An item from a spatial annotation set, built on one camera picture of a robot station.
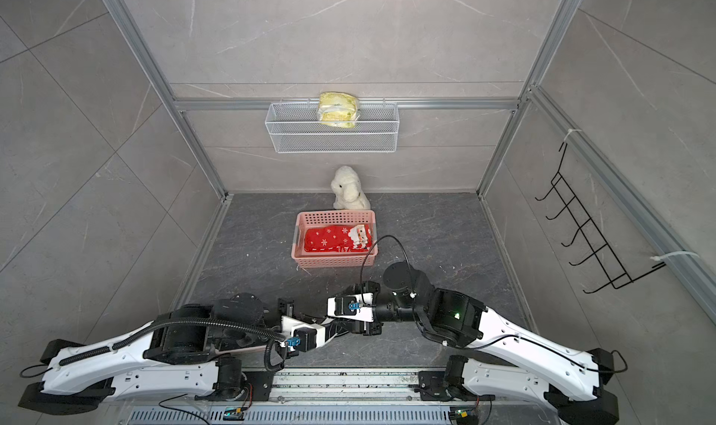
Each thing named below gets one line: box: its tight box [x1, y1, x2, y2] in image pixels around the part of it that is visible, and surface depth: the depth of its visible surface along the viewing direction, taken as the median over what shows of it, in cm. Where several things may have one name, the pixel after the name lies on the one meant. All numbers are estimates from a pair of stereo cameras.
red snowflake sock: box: [303, 224, 372, 253], surface depth 101 cm
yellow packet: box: [317, 91, 358, 129], surface depth 88 cm
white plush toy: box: [330, 165, 372, 211], surface depth 100 cm
